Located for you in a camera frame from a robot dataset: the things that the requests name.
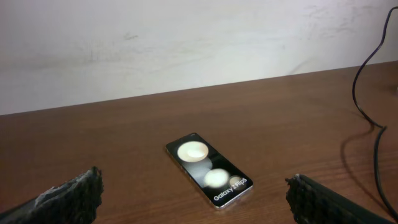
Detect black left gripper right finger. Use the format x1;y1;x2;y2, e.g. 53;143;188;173
285;174;392;224

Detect black charger cable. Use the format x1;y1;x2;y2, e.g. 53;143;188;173
351;6;398;222

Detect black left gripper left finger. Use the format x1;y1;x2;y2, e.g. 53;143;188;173
1;166;104;224

